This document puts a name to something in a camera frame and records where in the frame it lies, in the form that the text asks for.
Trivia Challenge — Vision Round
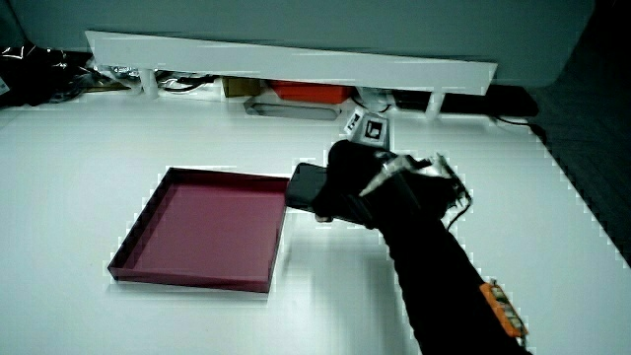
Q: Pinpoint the person's right hand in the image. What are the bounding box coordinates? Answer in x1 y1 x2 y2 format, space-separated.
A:
312 108 473 233

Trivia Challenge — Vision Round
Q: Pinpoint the black battery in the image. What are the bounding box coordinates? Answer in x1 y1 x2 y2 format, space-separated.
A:
284 162 329 214

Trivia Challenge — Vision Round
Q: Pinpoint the orange forearm sensor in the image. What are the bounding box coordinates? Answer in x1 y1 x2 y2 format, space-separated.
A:
479 279 529 342

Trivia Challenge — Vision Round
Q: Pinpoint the white desk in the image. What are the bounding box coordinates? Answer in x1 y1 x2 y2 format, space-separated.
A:
0 83 631 355

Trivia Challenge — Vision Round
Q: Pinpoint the grey flat tray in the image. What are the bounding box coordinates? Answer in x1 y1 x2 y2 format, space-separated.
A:
244 100 342 122

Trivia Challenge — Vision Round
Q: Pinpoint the orange box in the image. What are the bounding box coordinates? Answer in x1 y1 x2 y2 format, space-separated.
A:
268 80 355 106

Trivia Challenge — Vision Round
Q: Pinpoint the white raised shelf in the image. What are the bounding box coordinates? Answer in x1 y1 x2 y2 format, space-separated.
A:
84 30 498 120

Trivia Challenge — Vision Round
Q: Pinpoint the brown cardboard box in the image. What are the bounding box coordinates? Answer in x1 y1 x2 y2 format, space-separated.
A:
221 76 263 99

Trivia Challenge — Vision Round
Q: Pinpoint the maroon square tray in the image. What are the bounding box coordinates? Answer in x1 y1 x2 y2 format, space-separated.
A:
106 166 291 294

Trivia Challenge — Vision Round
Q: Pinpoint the black plastic bag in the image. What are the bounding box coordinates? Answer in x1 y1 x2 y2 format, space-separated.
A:
0 43 96 108

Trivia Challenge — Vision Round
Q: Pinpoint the black coiled cable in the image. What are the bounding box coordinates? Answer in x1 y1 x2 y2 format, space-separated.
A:
157 72 218 95

